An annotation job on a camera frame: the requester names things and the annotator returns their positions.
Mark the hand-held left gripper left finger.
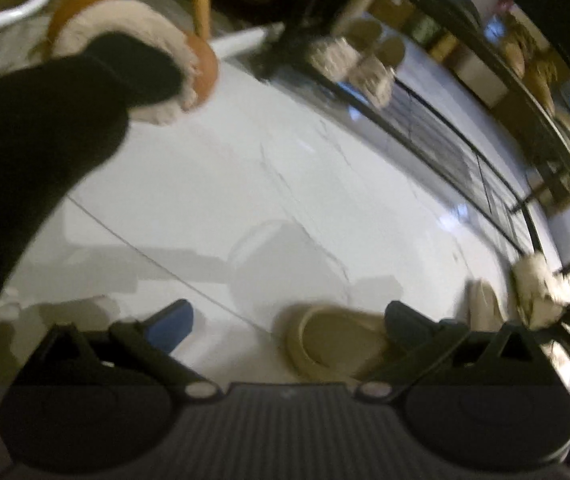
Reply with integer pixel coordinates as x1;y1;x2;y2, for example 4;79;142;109
12;299;221;403

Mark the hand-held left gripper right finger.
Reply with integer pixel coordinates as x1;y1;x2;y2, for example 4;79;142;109
355;300;566;403

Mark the beige lace-up sneaker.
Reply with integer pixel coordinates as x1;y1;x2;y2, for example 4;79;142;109
510;252;568;328

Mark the beige slide sandal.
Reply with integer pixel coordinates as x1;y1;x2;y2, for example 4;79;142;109
465;280;506;333
285;304;406;382

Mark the black metal shoe rack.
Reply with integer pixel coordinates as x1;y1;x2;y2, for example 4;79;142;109
260;0;570;281

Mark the olive beige sandal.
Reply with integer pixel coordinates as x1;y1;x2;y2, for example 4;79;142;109
555;107;570;146

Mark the person's left leg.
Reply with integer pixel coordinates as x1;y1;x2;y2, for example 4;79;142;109
0;32;186;361

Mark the brown boot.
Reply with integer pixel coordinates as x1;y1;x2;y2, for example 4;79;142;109
522;50;558;116
498;12;528;78

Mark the brown fur-lined slipper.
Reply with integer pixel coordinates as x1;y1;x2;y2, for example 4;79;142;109
45;0;220;126

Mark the white pole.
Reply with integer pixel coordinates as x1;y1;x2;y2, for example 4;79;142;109
212;22;286;56

